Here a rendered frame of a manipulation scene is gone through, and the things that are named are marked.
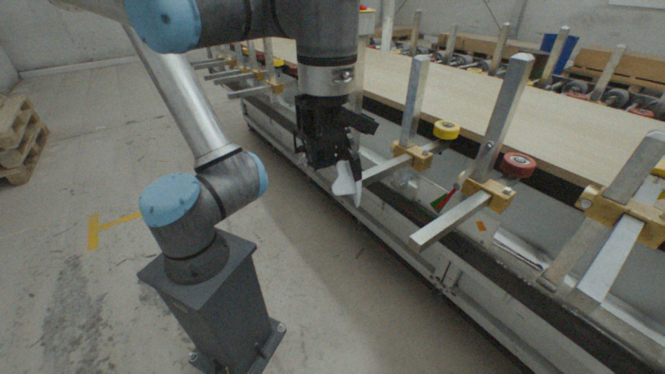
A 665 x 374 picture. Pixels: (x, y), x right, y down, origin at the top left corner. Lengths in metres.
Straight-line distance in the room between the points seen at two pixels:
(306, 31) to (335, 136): 0.16
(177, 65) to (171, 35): 0.48
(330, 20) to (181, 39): 0.18
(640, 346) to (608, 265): 0.35
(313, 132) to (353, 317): 1.12
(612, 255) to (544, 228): 0.47
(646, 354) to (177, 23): 0.99
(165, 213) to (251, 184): 0.24
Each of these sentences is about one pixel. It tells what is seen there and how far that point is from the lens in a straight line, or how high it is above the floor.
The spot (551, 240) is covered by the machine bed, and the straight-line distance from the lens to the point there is 1.04.
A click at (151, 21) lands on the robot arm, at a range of 0.41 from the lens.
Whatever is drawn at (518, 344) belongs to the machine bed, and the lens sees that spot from 1.40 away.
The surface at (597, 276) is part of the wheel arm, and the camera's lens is 0.53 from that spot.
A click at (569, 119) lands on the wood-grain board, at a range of 1.31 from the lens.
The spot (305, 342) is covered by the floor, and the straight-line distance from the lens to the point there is 1.39.
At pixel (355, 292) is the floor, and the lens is 1.50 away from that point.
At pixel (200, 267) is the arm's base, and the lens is 0.86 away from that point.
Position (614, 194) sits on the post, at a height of 0.98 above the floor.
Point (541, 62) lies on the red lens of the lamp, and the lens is 0.72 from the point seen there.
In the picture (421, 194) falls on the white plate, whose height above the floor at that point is 0.74.
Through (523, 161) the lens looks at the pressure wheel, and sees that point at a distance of 0.87.
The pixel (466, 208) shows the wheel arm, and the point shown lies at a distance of 0.70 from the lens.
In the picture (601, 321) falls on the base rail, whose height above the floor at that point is 0.70.
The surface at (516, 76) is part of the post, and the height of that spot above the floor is 1.13.
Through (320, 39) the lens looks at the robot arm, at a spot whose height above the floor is 1.22.
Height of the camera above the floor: 1.27
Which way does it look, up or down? 37 degrees down
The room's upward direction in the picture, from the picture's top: straight up
